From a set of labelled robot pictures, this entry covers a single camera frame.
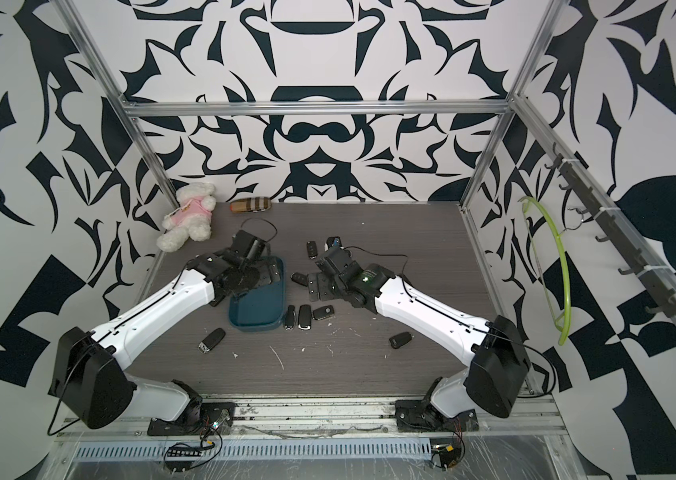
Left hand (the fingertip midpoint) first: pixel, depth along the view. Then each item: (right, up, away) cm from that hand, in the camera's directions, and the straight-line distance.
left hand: (263, 269), depth 84 cm
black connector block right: (+47, -41, -13) cm, 64 cm away
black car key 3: (+11, -15, +5) cm, 19 cm away
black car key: (+12, +5, +21) cm, 25 cm away
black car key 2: (+8, -4, +13) cm, 16 cm away
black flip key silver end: (+6, -15, +6) cm, 18 cm away
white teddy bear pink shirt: (-30, +15, +20) cm, 39 cm away
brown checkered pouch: (-12, +21, +31) cm, 39 cm away
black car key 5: (-15, -21, +2) cm, 26 cm away
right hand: (+17, -2, -4) cm, 18 cm away
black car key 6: (+38, -20, +1) cm, 43 cm away
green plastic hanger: (+69, -9, -20) cm, 72 cm away
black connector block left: (-16, -43, -13) cm, 48 cm away
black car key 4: (+16, -14, +8) cm, 22 cm away
